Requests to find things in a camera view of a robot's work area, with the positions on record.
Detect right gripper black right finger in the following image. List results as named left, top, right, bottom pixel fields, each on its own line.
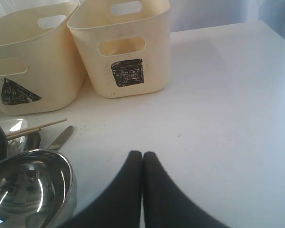
left=142, top=152, right=227, bottom=228

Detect wooden chopstick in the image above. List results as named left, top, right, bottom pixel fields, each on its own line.
left=6, top=118, right=67, bottom=137
left=6, top=128, right=41, bottom=141

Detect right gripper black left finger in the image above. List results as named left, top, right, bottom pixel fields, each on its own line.
left=60, top=151, right=143, bottom=228

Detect cream bin with square mark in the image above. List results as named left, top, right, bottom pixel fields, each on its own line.
left=67, top=0, right=171, bottom=98

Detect steel bowl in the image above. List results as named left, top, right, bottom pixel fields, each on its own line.
left=0, top=149, right=77, bottom=228

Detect white square plate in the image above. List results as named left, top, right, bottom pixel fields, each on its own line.
left=0, top=119, right=29, bottom=155

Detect steel table knife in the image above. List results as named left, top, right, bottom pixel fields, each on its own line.
left=47, top=125, right=73, bottom=151

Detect cream bin with triangle mark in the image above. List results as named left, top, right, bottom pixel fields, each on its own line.
left=0, top=2, right=87, bottom=115

